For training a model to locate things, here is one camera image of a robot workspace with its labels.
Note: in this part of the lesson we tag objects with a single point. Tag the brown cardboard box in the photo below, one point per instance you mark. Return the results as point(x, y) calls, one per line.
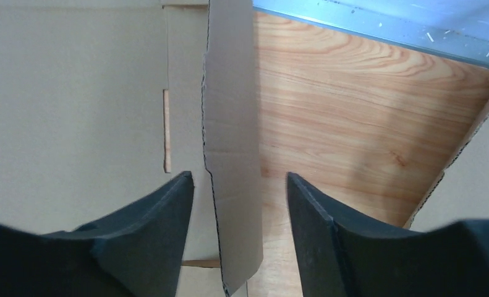
point(104, 102)

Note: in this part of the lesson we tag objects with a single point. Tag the aluminium table edge rail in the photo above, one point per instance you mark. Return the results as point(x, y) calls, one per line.
point(457, 30)

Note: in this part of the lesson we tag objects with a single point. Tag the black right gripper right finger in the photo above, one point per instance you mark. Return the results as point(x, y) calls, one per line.
point(343, 252)

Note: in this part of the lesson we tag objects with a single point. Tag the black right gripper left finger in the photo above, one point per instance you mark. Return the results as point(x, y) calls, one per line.
point(134, 251)

